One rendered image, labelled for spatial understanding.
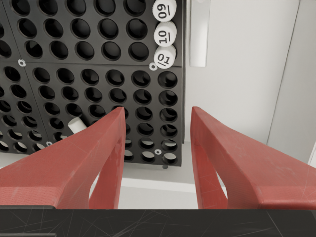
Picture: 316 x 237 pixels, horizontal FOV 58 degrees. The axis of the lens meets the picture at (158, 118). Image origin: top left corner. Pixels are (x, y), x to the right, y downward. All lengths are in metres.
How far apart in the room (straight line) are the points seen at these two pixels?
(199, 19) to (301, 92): 0.09
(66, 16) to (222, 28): 0.12
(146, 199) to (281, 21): 0.36
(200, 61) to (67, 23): 0.11
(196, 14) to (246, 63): 0.06
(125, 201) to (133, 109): 0.33
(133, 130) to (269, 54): 0.13
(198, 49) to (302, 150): 0.11
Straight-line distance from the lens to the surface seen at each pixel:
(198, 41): 0.23
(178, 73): 0.19
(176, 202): 0.50
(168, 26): 0.17
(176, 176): 0.26
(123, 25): 0.18
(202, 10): 0.23
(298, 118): 0.22
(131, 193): 0.50
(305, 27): 0.23
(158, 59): 0.17
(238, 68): 0.26
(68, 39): 0.20
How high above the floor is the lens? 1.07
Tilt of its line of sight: 54 degrees down
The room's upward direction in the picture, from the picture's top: 165 degrees counter-clockwise
